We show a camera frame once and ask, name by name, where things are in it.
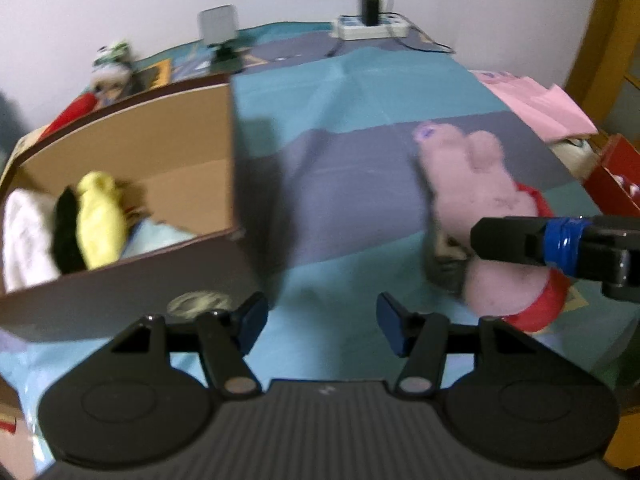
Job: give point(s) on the cream pillow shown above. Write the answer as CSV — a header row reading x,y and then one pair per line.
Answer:
x,y
575,157

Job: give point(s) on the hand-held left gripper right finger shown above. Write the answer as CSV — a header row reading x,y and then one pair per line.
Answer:
x,y
392,325

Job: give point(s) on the light blue cloth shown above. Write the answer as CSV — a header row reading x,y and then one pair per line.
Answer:
x,y
160,237

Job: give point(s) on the black charger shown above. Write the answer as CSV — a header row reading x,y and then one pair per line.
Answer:
x,y
369,9

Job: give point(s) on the small doll with green hat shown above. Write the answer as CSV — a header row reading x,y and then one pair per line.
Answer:
x,y
111,72

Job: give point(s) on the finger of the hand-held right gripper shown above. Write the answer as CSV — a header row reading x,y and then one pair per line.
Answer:
x,y
505,240

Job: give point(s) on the brown cardboard box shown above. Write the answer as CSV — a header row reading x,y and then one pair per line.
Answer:
x,y
165,140

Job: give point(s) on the white plush toy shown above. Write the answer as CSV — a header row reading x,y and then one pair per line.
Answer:
x,y
27,240

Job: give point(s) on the yellow plush toy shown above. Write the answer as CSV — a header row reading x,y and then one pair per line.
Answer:
x,y
100,220

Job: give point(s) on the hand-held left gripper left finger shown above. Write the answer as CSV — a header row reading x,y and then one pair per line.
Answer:
x,y
252,317

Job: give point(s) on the black sock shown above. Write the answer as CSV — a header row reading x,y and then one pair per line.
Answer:
x,y
67,235

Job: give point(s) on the yellow wooden frame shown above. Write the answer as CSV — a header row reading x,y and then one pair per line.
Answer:
x,y
600,35

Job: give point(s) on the small light on stand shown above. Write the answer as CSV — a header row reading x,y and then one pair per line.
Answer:
x,y
219,27

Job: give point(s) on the red plush toy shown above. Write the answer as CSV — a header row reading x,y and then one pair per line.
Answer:
x,y
67,112

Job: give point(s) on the pink pig plush toy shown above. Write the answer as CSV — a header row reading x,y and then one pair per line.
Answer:
x,y
480,185

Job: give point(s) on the pink cloth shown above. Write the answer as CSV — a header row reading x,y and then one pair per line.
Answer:
x,y
535,105

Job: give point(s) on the white power strip with charger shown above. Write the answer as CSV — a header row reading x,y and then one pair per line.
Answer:
x,y
425,42

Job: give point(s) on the orange book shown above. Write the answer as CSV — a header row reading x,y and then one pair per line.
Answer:
x,y
167,72

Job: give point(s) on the blue patchwork bedsheet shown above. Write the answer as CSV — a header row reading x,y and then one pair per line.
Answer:
x,y
360,125

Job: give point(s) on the red box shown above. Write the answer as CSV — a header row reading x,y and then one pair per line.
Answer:
x,y
615,180

